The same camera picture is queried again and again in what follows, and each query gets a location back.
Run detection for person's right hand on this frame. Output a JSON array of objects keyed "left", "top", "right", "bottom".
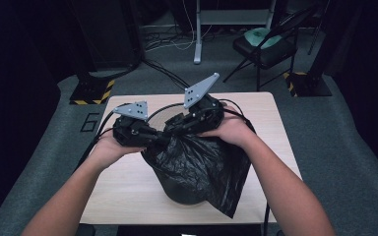
[{"left": 197, "top": 105, "right": 258, "bottom": 149}]

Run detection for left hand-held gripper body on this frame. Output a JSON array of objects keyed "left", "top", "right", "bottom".
[{"left": 112, "top": 100, "right": 150, "bottom": 148}]

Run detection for black folding chair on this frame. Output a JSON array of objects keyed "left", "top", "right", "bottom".
[{"left": 222, "top": 3, "right": 316, "bottom": 92}]

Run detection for green seat cushion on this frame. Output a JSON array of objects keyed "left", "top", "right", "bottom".
[{"left": 243, "top": 27, "right": 284, "bottom": 50}]

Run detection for right hand-held gripper cable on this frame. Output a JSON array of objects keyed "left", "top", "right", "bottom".
[{"left": 218, "top": 97, "right": 272, "bottom": 236}]

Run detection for hand-held gripper cable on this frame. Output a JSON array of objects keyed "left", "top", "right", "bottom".
[
  {"left": 75, "top": 102, "right": 129, "bottom": 171},
  {"left": 218, "top": 97, "right": 272, "bottom": 236}
]

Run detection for person's left hand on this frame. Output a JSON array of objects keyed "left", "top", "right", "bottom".
[{"left": 91, "top": 129, "right": 146, "bottom": 170}]

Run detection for black plastic garbage bag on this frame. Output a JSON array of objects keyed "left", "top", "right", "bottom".
[{"left": 140, "top": 130, "right": 254, "bottom": 219}]

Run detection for white floor cables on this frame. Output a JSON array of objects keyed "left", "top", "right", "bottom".
[{"left": 143, "top": 0, "right": 215, "bottom": 53}]

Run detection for left hand-held gripper cable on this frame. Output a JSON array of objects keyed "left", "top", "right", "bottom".
[{"left": 75, "top": 102, "right": 129, "bottom": 171}]

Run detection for striped stand base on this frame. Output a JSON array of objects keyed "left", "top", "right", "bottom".
[
  {"left": 69, "top": 78, "right": 116, "bottom": 106},
  {"left": 283, "top": 71, "right": 333, "bottom": 98}
]

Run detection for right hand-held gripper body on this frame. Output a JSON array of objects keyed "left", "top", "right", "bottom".
[{"left": 183, "top": 72, "right": 226, "bottom": 134}]

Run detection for black floor cable bundle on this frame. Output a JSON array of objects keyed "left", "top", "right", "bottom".
[{"left": 88, "top": 57, "right": 192, "bottom": 92}]

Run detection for black equipment cabinet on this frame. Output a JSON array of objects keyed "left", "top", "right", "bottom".
[{"left": 68, "top": 0, "right": 145, "bottom": 72}]

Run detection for white desk frame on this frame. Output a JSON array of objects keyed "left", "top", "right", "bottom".
[{"left": 192, "top": 0, "right": 278, "bottom": 65}]

